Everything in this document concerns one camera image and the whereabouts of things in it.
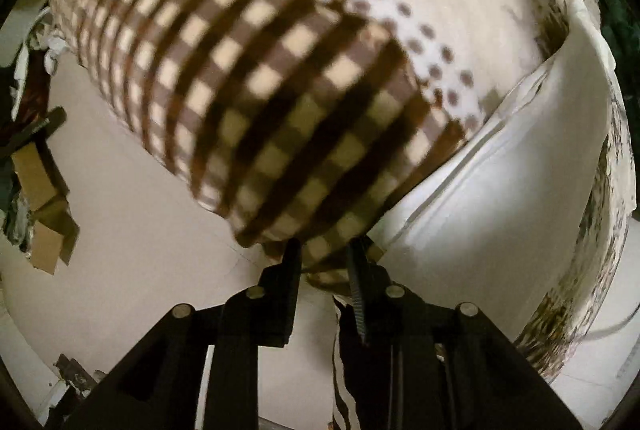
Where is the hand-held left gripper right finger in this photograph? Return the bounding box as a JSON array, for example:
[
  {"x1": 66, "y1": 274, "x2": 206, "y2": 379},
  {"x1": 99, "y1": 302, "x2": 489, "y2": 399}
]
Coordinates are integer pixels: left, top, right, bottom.
[{"x1": 338, "y1": 237, "x2": 586, "y2": 430}]

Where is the white folded cloth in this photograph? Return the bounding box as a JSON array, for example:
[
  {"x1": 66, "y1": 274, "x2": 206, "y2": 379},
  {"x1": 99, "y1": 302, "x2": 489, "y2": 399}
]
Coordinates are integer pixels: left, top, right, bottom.
[{"x1": 367, "y1": 0, "x2": 617, "y2": 343}]

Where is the brown checkered cloth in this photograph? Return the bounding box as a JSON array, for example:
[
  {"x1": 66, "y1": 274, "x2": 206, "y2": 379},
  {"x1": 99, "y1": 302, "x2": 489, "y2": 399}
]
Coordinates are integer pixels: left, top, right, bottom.
[{"x1": 47, "y1": 0, "x2": 468, "y2": 430}]

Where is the brown cardboard box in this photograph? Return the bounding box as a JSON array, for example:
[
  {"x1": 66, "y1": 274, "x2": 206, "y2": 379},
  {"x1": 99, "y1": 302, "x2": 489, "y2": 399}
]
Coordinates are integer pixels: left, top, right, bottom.
[{"x1": 11, "y1": 141, "x2": 81, "y2": 275}]

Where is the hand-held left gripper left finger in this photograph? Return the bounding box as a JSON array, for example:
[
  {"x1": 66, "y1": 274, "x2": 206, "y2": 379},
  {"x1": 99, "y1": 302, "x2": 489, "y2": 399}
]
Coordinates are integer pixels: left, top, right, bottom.
[{"x1": 44, "y1": 238, "x2": 304, "y2": 430}]

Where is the pile of clutter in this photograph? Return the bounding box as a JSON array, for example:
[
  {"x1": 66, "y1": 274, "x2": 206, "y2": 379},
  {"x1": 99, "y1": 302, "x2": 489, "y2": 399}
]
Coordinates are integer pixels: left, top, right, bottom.
[{"x1": 0, "y1": 0, "x2": 68, "y2": 255}]

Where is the white patterned bed sheet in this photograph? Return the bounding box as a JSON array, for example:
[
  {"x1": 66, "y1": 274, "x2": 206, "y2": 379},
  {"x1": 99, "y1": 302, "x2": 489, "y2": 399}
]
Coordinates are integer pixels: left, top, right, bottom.
[{"x1": 190, "y1": 0, "x2": 637, "y2": 383}]

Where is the dark green cloth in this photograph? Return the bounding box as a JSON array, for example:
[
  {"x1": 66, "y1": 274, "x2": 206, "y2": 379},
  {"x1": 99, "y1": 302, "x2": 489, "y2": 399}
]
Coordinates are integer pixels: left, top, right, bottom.
[{"x1": 597, "y1": 0, "x2": 640, "y2": 75}]

